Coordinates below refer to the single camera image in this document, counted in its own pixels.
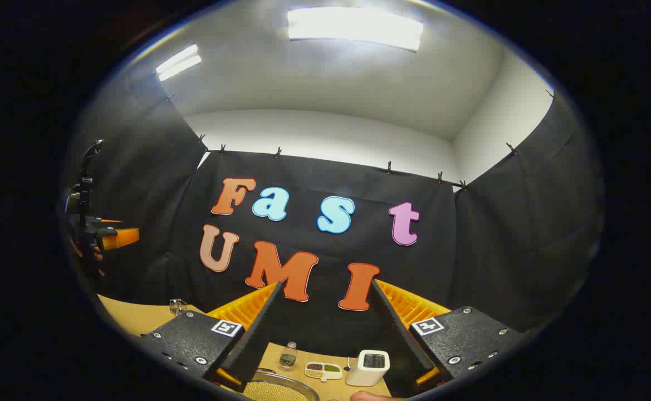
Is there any clear plastic water bottle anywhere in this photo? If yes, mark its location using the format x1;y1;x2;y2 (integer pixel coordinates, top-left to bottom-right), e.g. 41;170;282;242
279;341;298;372

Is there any black backdrop cloth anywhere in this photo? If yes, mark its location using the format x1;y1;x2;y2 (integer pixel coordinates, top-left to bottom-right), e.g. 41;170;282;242
63;72;604;357

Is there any large rectangular ceiling light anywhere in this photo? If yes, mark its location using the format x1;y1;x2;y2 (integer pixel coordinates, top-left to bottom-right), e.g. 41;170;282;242
288;7;424;52

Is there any pile of yellow soybeans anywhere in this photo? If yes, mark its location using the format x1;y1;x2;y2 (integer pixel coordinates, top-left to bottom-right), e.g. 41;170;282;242
242;380;308;401

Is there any steel pot with black handle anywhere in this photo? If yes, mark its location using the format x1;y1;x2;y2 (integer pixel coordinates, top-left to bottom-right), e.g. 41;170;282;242
235;368;320;401

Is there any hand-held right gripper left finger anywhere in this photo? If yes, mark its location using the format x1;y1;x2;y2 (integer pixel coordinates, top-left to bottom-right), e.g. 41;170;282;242
140;281;285;392

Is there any white divided dish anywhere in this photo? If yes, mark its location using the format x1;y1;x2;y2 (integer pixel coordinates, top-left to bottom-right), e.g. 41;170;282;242
305;362;343;382

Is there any small ceiling light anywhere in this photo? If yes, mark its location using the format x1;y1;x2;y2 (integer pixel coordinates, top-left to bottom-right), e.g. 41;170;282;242
155;44;203;82

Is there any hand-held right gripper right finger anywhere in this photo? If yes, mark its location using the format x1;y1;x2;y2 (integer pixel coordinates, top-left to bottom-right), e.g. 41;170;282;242
371;278;526;390

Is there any white toaster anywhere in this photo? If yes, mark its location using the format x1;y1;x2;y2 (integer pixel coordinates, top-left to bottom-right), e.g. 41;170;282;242
346;350;390;387

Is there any row of black cloth clips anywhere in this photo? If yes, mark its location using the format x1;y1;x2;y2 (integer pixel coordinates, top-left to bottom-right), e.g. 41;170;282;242
164;89;554;193

